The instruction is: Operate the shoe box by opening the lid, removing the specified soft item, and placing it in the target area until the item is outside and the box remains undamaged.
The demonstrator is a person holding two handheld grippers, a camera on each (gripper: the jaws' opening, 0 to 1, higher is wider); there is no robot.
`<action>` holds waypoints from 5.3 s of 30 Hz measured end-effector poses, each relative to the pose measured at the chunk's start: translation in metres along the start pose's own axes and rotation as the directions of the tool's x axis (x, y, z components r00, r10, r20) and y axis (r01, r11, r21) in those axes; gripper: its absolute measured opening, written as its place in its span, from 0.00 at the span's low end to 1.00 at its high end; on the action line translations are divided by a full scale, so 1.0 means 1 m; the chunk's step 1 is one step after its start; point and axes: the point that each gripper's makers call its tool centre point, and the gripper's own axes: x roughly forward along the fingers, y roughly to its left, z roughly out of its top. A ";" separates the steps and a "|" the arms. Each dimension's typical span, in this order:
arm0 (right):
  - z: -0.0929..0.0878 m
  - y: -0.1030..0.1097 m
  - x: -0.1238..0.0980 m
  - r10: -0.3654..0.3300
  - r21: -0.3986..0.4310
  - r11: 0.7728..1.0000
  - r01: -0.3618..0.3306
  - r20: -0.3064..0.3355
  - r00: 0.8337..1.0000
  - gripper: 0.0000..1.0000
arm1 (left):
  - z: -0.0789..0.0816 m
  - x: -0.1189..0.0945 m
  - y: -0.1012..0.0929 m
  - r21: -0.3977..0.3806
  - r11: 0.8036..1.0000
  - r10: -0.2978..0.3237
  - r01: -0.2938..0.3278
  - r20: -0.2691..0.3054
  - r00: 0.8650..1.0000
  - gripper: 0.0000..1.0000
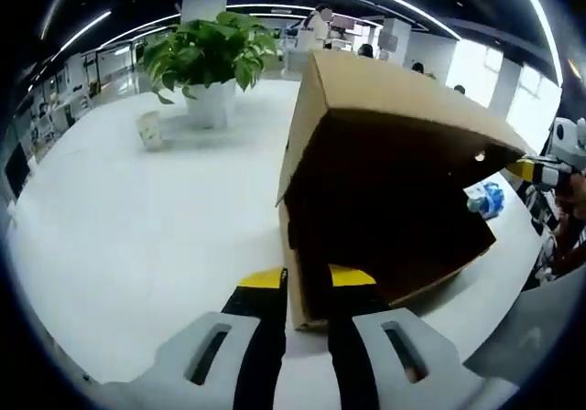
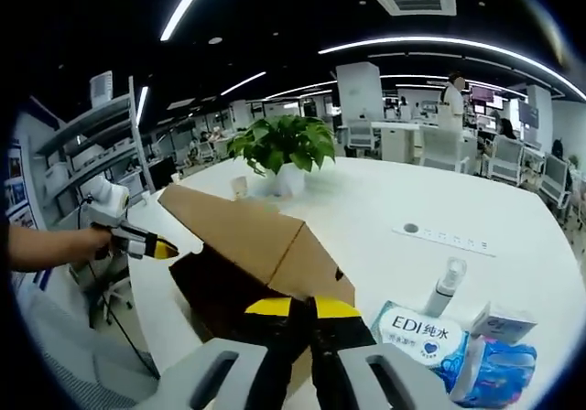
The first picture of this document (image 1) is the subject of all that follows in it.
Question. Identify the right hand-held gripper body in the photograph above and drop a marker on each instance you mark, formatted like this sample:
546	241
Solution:
570	142

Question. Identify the white paper cup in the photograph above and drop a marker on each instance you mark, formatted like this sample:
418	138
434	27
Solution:
151	131

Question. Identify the blue white wet wipes pack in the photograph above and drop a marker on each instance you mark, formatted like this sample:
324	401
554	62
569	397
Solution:
492	197

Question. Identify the brown cardboard shoe box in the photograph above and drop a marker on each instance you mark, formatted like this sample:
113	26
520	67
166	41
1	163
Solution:
311	154

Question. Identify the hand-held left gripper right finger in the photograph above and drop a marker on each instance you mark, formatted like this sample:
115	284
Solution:
352	359

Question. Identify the person's right hand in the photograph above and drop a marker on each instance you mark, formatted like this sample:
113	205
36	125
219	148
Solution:
574	195

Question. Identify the green potted plant white pot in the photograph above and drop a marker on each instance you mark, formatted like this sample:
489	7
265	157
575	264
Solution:
206	53

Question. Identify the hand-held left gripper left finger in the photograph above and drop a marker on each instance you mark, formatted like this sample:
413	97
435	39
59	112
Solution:
265	337

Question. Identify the black monitor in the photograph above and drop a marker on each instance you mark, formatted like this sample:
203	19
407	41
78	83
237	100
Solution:
17	172

